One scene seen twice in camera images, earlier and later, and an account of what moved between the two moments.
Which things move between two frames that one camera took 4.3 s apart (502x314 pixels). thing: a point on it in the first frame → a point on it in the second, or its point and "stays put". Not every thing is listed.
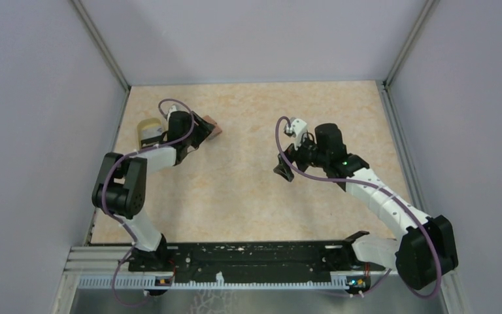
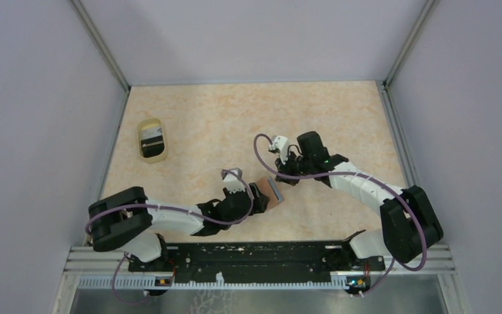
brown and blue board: x=217 y=130 → x=268 y=188
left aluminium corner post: x=101 y=44 stays put
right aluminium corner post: x=429 y=8 stays put
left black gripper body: x=187 y=140 → x=258 y=207
